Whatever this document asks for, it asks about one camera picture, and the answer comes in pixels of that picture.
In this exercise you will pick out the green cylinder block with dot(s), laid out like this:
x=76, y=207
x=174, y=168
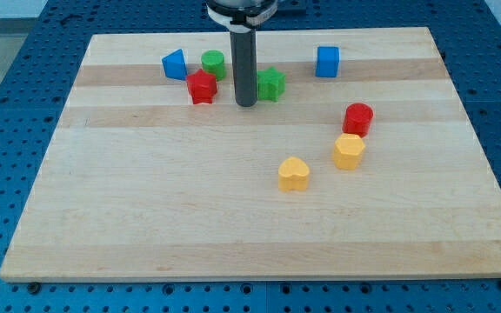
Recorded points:
x=213, y=63

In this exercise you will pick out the red cylinder block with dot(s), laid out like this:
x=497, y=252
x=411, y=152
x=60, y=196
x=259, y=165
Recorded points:
x=357, y=119

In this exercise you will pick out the blue triangle block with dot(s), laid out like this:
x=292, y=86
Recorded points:
x=174, y=65

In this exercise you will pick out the light wooden board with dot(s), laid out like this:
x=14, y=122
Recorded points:
x=138, y=184

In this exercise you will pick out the yellow hexagon block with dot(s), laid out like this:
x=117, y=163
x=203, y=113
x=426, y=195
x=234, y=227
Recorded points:
x=348, y=151

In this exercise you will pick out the blue cube block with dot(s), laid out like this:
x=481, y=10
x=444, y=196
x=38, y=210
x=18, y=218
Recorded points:
x=327, y=64

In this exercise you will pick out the red star block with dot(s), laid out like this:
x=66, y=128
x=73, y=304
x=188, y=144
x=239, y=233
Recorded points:
x=202, y=86

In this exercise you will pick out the yellow heart block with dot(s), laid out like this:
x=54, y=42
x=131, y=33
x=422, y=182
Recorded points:
x=293, y=174

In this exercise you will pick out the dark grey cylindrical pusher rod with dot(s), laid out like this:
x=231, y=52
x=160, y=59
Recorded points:
x=244, y=67

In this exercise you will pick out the white round tool mount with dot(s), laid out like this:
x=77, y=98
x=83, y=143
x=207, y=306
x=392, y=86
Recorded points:
x=241, y=15

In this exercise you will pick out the green star block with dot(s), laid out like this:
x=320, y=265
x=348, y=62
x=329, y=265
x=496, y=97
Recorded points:
x=270, y=84

